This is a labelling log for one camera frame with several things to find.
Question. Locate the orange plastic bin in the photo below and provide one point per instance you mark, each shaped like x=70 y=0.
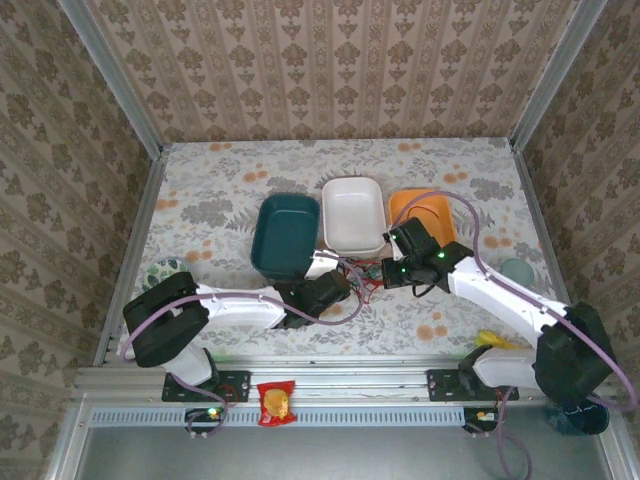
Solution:
x=435 y=210

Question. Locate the pale teal bowl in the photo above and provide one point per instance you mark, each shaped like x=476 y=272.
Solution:
x=517 y=270

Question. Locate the black controller board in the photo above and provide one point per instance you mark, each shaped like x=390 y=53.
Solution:
x=205 y=417
x=482 y=419

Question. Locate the red snack packet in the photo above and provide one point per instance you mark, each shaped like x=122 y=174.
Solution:
x=275 y=402

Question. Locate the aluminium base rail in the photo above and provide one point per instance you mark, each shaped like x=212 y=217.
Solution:
x=350 y=380

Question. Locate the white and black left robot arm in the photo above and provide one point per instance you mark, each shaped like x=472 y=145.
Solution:
x=240 y=307

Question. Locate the dark blue mug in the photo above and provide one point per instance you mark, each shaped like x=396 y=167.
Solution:
x=585 y=422

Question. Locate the aluminium frame post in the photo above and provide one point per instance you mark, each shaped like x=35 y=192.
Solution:
x=560 y=70

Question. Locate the leaf-patterned cup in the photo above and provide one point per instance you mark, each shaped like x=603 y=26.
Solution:
x=160 y=272

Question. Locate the white plastic bin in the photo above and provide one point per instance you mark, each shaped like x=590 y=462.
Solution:
x=352 y=215

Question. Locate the yellow banana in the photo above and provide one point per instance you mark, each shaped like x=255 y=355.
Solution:
x=492 y=340

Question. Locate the aluminium table side rail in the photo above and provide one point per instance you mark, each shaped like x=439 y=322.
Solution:
x=135 y=250
x=545 y=240

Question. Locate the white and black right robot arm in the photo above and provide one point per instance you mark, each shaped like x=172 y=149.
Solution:
x=500 y=295

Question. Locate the dark green plastic bin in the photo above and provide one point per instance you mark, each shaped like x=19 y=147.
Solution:
x=285 y=235

